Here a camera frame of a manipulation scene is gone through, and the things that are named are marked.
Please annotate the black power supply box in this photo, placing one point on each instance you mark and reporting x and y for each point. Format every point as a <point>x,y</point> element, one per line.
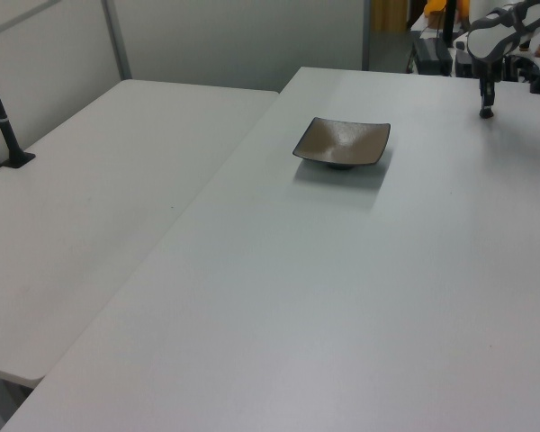
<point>432,54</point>

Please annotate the black camera stand with base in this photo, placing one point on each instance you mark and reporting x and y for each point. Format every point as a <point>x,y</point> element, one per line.
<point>2,121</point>

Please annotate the grey metal door post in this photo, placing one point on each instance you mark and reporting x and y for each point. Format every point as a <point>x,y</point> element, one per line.
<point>366,36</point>

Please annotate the black electronics box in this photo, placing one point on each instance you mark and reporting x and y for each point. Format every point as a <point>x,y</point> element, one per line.
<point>464,63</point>

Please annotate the grey metal partition post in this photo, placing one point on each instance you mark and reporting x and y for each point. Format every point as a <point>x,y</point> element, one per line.
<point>117,40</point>

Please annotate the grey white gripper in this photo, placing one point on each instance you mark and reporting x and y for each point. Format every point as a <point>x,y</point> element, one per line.
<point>488,38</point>

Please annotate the black vertical pole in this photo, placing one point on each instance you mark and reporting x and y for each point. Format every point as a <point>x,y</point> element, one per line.
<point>450,22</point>

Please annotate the square brown ceramic plate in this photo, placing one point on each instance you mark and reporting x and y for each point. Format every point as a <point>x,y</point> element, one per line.
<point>342,141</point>

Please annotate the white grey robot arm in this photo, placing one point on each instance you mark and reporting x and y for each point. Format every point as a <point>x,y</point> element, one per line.
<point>537,15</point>

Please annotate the wooden door panel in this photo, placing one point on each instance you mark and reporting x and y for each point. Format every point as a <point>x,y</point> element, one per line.
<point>389,15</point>

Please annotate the orange object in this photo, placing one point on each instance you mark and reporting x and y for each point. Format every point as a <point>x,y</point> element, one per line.
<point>434,6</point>

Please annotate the small dark brown object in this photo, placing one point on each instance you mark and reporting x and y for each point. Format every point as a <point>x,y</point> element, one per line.
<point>487,113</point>

